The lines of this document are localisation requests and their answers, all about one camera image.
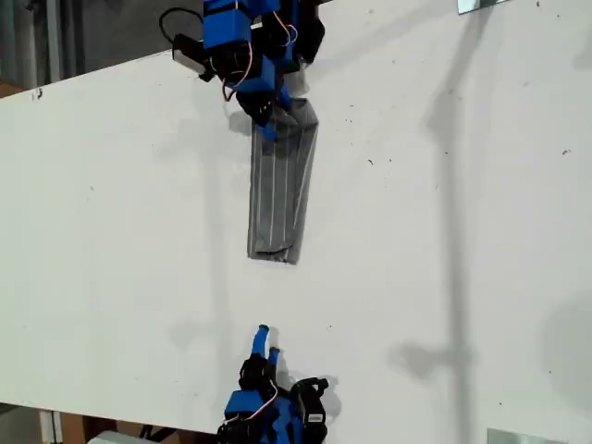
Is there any grey striped towel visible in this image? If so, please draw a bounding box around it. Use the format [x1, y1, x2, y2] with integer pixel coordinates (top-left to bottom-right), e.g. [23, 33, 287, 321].
[246, 96, 321, 268]

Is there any white plastic container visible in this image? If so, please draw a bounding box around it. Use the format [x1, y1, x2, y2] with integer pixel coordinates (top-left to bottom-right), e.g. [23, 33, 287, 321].
[86, 429, 144, 444]

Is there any white table leg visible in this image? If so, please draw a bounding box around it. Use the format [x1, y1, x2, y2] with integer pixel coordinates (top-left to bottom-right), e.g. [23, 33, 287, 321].
[39, 409, 64, 444]

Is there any gripper camera cable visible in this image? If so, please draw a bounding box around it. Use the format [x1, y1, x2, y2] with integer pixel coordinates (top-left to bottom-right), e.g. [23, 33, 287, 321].
[159, 6, 207, 47]

